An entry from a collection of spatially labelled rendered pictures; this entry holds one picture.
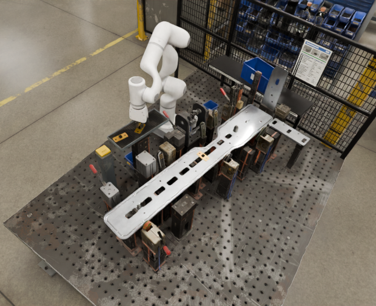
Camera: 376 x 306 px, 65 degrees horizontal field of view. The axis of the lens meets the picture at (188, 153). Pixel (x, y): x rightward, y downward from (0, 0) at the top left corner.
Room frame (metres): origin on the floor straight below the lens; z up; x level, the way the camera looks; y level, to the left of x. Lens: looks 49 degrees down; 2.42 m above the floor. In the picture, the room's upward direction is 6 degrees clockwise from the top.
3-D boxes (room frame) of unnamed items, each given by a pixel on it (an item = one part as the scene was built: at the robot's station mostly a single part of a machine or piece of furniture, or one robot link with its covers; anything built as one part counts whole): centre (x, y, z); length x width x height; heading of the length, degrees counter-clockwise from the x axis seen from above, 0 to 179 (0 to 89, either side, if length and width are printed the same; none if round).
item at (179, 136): (1.31, 0.08, 0.89); 0.13 x 0.11 x 0.38; 51
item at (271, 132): (1.52, -0.58, 0.84); 0.11 x 0.10 x 0.28; 51
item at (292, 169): (1.46, -0.78, 0.84); 0.11 x 0.06 x 0.29; 51
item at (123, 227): (1.19, -0.09, 1.00); 1.38 x 0.22 x 0.02; 141
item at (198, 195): (1.15, -0.05, 0.84); 0.17 x 0.06 x 0.29; 51
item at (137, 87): (1.24, 0.30, 1.44); 0.09 x 0.08 x 0.13; 72
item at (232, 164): (1.15, -0.27, 0.87); 0.12 x 0.09 x 0.35; 51
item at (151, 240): (0.64, 0.13, 0.88); 0.15 x 0.11 x 0.36; 51
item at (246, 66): (2.03, -0.52, 1.10); 0.30 x 0.17 x 0.13; 42
